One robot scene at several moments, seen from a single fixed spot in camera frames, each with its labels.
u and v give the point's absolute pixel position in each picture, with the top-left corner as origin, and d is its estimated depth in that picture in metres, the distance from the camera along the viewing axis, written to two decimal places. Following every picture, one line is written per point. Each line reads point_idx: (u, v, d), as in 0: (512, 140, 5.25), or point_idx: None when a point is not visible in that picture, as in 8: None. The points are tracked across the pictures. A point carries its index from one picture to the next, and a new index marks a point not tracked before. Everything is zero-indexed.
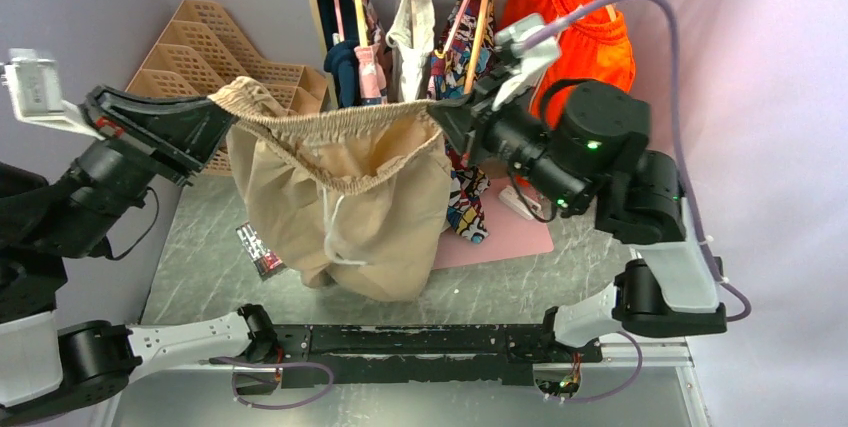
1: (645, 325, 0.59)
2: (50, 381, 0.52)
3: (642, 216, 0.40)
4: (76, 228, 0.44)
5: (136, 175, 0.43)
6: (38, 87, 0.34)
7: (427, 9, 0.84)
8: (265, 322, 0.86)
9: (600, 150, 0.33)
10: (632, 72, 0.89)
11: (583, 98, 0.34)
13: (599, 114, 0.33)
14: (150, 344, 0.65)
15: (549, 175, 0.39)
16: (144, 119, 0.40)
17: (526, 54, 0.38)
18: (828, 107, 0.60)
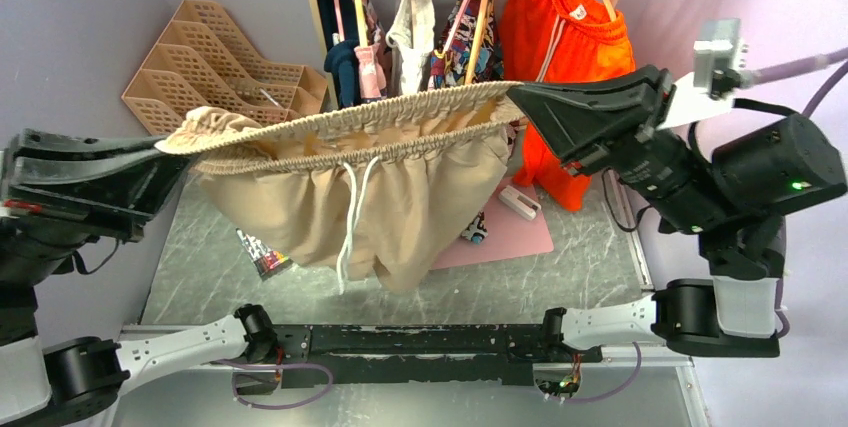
1: (695, 349, 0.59)
2: (40, 399, 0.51)
3: (758, 257, 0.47)
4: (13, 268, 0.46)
5: (58, 230, 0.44)
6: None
7: (427, 9, 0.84)
8: (265, 322, 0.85)
9: (798, 187, 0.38)
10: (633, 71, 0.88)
11: (804, 141, 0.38)
13: (818, 159, 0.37)
14: (138, 356, 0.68)
15: (692, 201, 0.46)
16: (69, 187, 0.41)
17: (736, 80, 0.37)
18: (828, 107, 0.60)
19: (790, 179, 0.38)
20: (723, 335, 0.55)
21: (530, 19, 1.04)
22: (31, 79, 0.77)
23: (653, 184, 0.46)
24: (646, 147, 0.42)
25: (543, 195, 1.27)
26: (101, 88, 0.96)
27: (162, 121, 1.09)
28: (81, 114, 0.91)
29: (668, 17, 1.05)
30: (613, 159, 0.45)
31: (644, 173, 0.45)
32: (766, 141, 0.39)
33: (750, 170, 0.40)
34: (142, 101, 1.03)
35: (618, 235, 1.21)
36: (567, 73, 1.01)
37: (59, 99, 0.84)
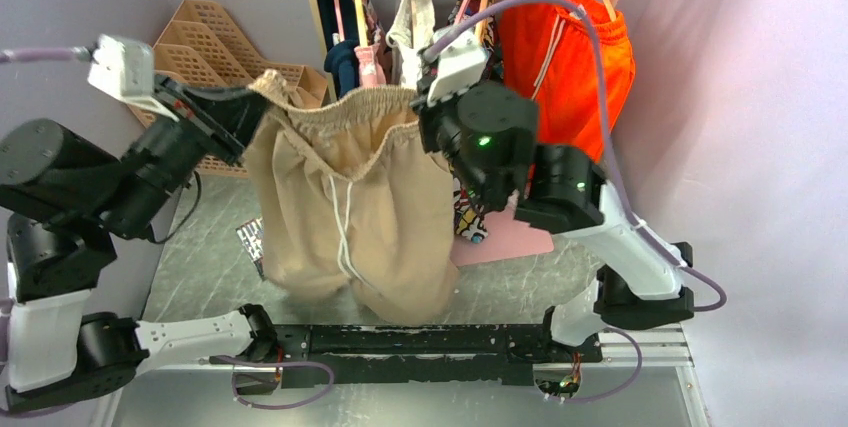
1: (625, 319, 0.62)
2: (65, 369, 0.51)
3: (555, 208, 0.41)
4: (139, 204, 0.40)
5: (195, 152, 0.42)
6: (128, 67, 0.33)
7: (427, 8, 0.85)
8: (266, 322, 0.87)
9: (486, 141, 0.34)
10: (633, 71, 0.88)
11: (474, 100, 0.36)
13: (486, 115, 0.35)
14: (156, 338, 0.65)
15: (465, 166, 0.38)
16: (204, 103, 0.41)
17: (443, 55, 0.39)
18: (829, 107, 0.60)
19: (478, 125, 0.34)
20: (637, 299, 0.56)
21: (530, 18, 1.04)
22: (32, 79, 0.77)
23: (451, 145, 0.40)
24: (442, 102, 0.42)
25: None
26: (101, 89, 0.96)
27: None
28: (81, 114, 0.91)
29: (668, 18, 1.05)
30: (432, 136, 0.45)
31: (439, 140, 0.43)
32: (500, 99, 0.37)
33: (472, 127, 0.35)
34: None
35: None
36: (567, 74, 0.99)
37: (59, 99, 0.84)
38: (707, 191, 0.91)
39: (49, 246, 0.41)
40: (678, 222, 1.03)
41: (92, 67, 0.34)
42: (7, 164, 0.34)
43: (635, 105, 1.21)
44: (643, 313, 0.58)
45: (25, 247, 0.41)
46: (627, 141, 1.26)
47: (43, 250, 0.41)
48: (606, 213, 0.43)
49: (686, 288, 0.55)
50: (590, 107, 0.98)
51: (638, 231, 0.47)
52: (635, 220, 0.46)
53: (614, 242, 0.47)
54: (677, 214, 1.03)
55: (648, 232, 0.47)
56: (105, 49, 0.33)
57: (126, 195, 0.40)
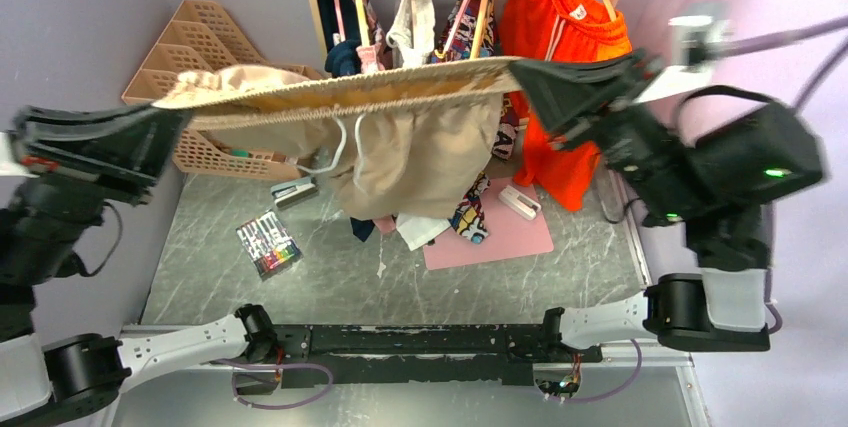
1: (686, 344, 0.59)
2: (40, 396, 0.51)
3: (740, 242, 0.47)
4: (24, 254, 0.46)
5: (87, 196, 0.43)
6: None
7: (427, 8, 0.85)
8: (265, 322, 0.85)
9: (778, 172, 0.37)
10: None
11: (782, 124, 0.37)
13: (809, 147, 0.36)
14: (139, 354, 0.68)
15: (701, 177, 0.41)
16: (77, 147, 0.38)
17: (705, 63, 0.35)
18: (829, 106, 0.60)
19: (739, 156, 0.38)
20: (715, 329, 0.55)
21: (530, 19, 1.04)
22: (31, 78, 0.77)
23: (631, 164, 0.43)
24: (619, 120, 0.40)
25: (544, 195, 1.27)
26: (102, 89, 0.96)
27: None
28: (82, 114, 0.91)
29: (668, 18, 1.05)
30: (594, 134, 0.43)
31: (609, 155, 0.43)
32: (745, 127, 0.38)
33: (730, 155, 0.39)
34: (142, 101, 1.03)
35: (618, 235, 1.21)
36: None
37: (59, 99, 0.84)
38: None
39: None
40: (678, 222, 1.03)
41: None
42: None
43: None
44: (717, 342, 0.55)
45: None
46: None
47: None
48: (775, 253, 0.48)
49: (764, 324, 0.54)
50: None
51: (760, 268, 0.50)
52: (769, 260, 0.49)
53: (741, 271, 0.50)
54: None
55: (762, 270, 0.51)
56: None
57: (11, 249, 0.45)
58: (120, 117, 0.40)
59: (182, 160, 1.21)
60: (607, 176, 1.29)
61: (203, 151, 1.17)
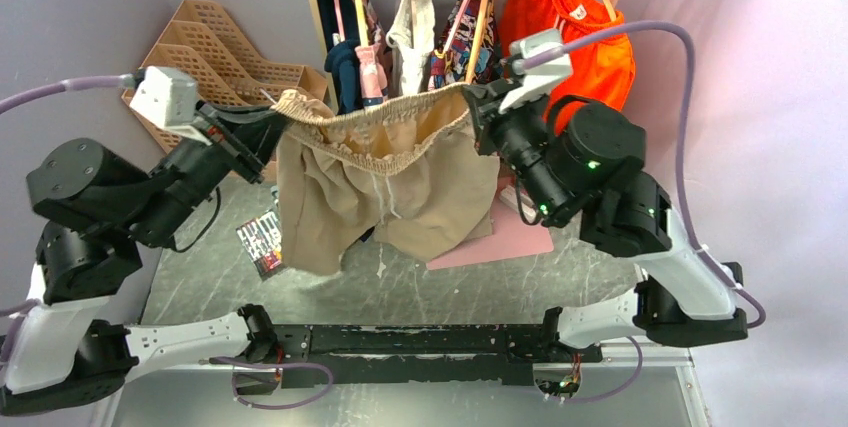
1: (672, 339, 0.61)
2: (62, 372, 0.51)
3: (625, 232, 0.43)
4: (156, 217, 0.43)
5: (218, 168, 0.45)
6: (173, 108, 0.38)
7: (427, 8, 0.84)
8: (266, 323, 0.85)
9: (595, 165, 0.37)
10: (633, 71, 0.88)
11: (588, 119, 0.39)
13: (601, 137, 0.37)
14: (147, 344, 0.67)
15: (541, 181, 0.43)
16: (234, 126, 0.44)
17: (531, 74, 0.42)
18: (830, 106, 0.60)
19: (575, 157, 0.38)
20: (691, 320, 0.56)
21: (530, 19, 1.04)
22: (30, 77, 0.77)
23: (517, 162, 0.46)
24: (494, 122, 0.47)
25: None
26: (101, 89, 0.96)
27: None
28: (82, 113, 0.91)
29: (668, 18, 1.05)
30: (487, 140, 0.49)
31: (504, 149, 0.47)
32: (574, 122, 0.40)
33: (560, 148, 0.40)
34: None
35: None
36: None
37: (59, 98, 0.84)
38: (707, 191, 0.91)
39: (80, 254, 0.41)
40: None
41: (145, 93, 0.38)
42: (90, 160, 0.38)
43: (633, 105, 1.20)
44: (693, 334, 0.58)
45: (56, 253, 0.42)
46: None
47: (60, 233, 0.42)
48: (673, 238, 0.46)
49: (740, 309, 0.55)
50: None
51: (699, 254, 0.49)
52: (697, 243, 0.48)
53: (675, 266, 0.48)
54: None
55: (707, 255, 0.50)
56: (150, 83, 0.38)
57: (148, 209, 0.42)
58: (254, 113, 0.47)
59: None
60: None
61: None
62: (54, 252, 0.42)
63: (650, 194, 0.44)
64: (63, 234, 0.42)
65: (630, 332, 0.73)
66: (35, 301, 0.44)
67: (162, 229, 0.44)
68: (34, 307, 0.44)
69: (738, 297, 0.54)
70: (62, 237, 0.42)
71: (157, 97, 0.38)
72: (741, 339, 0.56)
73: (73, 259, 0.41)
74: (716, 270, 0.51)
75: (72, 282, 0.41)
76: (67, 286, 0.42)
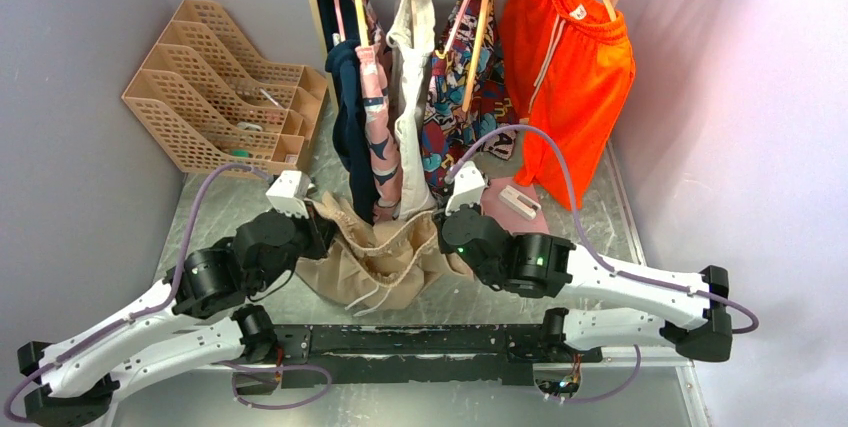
1: (696, 352, 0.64)
2: (83, 386, 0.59)
3: (526, 281, 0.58)
4: (274, 263, 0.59)
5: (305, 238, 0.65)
6: (301, 182, 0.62)
7: (427, 9, 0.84)
8: (265, 324, 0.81)
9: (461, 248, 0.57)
10: (633, 72, 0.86)
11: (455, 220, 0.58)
13: (460, 228, 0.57)
14: (129, 367, 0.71)
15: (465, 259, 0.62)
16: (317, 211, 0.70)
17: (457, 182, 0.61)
18: (831, 108, 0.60)
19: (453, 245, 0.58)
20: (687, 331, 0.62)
21: (530, 18, 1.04)
22: (29, 76, 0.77)
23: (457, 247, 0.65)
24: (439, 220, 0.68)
25: (544, 195, 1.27)
26: (102, 88, 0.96)
27: (162, 121, 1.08)
28: (81, 113, 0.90)
29: (667, 18, 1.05)
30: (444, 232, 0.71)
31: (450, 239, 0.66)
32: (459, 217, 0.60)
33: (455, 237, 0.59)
34: (143, 101, 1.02)
35: (617, 236, 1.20)
36: (567, 73, 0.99)
37: (59, 98, 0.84)
38: (706, 191, 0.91)
39: (213, 285, 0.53)
40: (678, 223, 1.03)
41: (279, 182, 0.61)
42: (285, 224, 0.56)
43: (635, 105, 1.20)
44: (702, 345, 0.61)
45: (194, 280, 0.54)
46: (619, 138, 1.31)
47: (197, 264, 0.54)
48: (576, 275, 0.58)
49: (726, 315, 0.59)
50: (591, 106, 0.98)
51: (621, 276, 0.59)
52: (611, 267, 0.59)
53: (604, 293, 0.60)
54: (677, 215, 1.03)
55: (632, 273, 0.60)
56: (282, 177, 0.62)
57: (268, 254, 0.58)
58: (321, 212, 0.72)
59: (182, 159, 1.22)
60: (607, 175, 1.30)
61: (203, 151, 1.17)
62: (191, 280, 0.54)
63: (535, 248, 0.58)
64: (200, 267, 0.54)
65: (658, 342, 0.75)
66: (122, 319, 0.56)
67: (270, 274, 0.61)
68: (163, 310, 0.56)
69: (708, 299, 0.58)
70: (199, 270, 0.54)
71: (291, 181, 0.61)
72: (728, 341, 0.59)
73: (207, 287, 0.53)
74: (654, 283, 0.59)
75: (206, 301, 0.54)
76: (199, 307, 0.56)
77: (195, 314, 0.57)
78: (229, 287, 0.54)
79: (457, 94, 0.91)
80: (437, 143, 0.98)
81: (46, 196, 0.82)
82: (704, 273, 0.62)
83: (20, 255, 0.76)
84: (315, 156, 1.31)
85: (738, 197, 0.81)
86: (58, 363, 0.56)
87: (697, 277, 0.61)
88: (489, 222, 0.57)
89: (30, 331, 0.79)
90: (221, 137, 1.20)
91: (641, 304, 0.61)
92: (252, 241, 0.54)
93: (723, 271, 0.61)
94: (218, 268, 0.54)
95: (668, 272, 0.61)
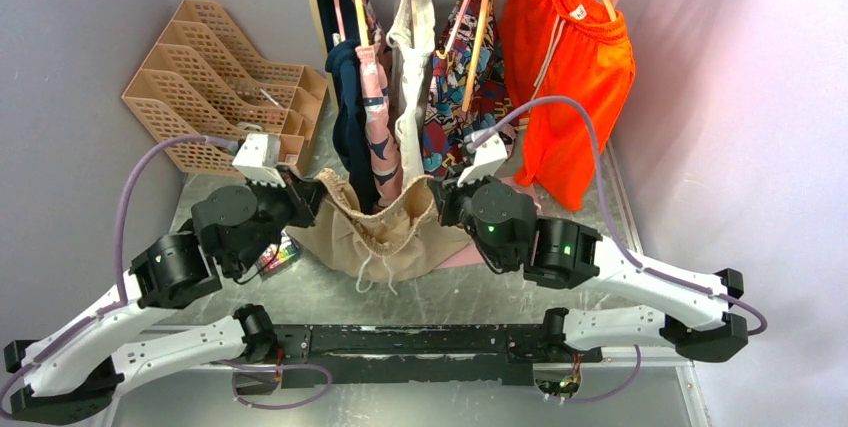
1: (702, 354, 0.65)
2: (70, 384, 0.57)
3: (549, 270, 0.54)
4: (246, 241, 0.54)
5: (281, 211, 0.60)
6: (268, 148, 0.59)
7: (427, 9, 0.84)
8: (265, 324, 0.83)
9: (492, 228, 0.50)
10: (633, 72, 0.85)
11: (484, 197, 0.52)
13: (491, 206, 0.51)
14: (133, 360, 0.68)
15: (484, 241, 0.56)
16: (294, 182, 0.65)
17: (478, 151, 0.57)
18: (832, 109, 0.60)
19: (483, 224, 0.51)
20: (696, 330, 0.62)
21: (530, 18, 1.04)
22: (29, 77, 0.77)
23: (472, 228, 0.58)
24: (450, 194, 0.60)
25: (544, 195, 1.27)
26: (102, 89, 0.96)
27: (162, 121, 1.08)
28: (82, 114, 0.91)
29: (668, 18, 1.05)
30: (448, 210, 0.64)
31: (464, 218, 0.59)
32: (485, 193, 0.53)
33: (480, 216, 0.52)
34: (142, 101, 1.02)
35: (617, 236, 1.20)
36: (567, 73, 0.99)
37: (59, 98, 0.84)
38: (706, 191, 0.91)
39: (180, 272, 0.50)
40: (678, 223, 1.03)
41: (248, 150, 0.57)
42: (246, 200, 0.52)
43: (635, 105, 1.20)
44: (710, 347, 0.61)
45: (159, 267, 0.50)
46: (619, 138, 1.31)
47: (162, 250, 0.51)
48: (601, 266, 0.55)
49: (742, 319, 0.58)
50: (591, 106, 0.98)
51: (646, 273, 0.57)
52: (639, 263, 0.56)
53: (627, 288, 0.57)
54: (677, 215, 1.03)
55: (658, 270, 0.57)
56: (248, 143, 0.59)
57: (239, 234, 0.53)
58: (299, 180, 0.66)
59: (182, 159, 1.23)
60: (607, 175, 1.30)
61: (203, 151, 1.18)
62: (156, 269, 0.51)
63: (560, 234, 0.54)
64: (166, 253, 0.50)
65: (657, 342, 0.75)
66: (89, 316, 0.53)
67: (245, 257, 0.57)
68: (128, 304, 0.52)
69: (727, 302, 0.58)
70: (164, 257, 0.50)
71: (260, 150, 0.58)
72: (743, 345, 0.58)
73: (174, 275, 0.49)
74: (676, 281, 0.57)
75: (176, 290, 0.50)
76: (166, 297, 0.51)
77: (166, 303, 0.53)
78: (197, 273, 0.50)
79: (458, 94, 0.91)
80: (438, 143, 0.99)
81: (46, 196, 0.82)
82: (721, 275, 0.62)
83: (21, 255, 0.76)
84: (315, 156, 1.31)
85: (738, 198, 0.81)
86: (36, 363, 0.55)
87: (716, 280, 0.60)
88: (524, 201, 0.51)
89: (31, 331, 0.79)
90: (216, 132, 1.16)
91: (661, 303, 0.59)
92: (209, 221, 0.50)
93: (739, 274, 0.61)
94: (185, 254, 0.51)
95: (689, 272, 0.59)
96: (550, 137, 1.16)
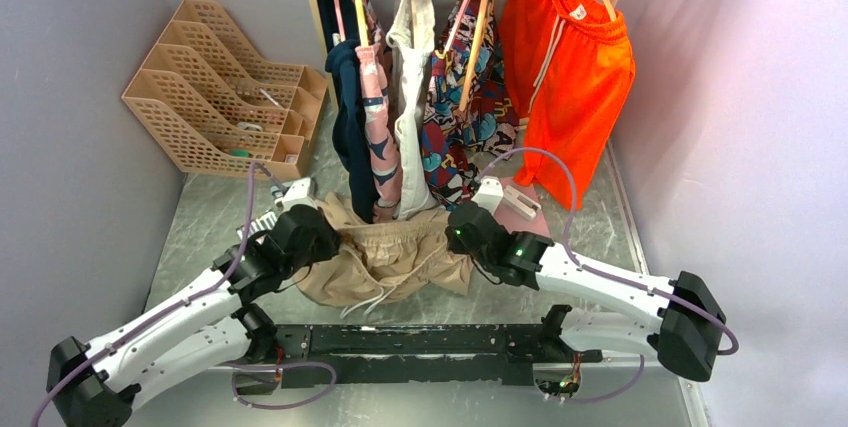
1: (673, 364, 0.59)
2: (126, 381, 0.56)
3: (508, 268, 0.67)
4: (305, 249, 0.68)
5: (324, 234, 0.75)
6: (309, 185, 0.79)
7: (427, 8, 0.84)
8: (264, 319, 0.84)
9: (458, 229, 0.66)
10: (633, 72, 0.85)
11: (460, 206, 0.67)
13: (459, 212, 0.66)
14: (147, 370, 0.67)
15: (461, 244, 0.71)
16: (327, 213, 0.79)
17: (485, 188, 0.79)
18: (832, 108, 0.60)
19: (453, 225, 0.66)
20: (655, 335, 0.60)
21: (530, 18, 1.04)
22: (28, 76, 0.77)
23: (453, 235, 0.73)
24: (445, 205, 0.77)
25: (544, 195, 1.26)
26: (101, 89, 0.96)
27: (162, 121, 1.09)
28: (81, 113, 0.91)
29: (668, 17, 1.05)
30: None
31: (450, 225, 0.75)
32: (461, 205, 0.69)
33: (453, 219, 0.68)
34: (142, 101, 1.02)
35: (617, 236, 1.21)
36: (567, 73, 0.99)
37: (58, 98, 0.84)
38: (706, 191, 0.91)
39: (258, 269, 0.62)
40: (678, 223, 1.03)
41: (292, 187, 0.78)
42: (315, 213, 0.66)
43: (635, 105, 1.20)
44: (665, 351, 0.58)
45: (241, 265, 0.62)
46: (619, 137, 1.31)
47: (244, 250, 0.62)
48: (546, 264, 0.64)
49: (684, 320, 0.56)
50: (591, 106, 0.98)
51: (587, 270, 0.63)
52: (578, 260, 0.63)
53: (570, 285, 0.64)
54: (677, 215, 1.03)
55: (595, 265, 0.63)
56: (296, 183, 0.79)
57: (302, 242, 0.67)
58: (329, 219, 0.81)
59: (182, 159, 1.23)
60: (607, 175, 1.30)
61: (203, 151, 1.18)
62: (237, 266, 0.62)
63: (527, 242, 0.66)
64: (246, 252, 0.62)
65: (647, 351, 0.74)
66: (181, 300, 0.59)
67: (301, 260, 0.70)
68: (218, 289, 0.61)
69: (669, 299, 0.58)
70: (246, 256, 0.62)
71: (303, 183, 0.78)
72: (683, 349, 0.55)
73: (255, 271, 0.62)
74: (613, 277, 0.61)
75: (256, 283, 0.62)
76: (247, 292, 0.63)
77: (243, 296, 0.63)
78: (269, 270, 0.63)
79: (457, 94, 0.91)
80: (438, 144, 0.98)
81: (46, 195, 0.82)
82: (677, 279, 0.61)
83: (20, 254, 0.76)
84: (315, 155, 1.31)
85: (739, 197, 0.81)
86: (114, 349, 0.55)
87: (665, 281, 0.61)
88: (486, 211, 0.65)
89: (30, 330, 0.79)
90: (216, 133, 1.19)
91: (606, 301, 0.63)
92: (294, 223, 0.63)
93: (698, 279, 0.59)
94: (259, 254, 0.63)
95: (636, 273, 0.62)
96: (550, 137, 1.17)
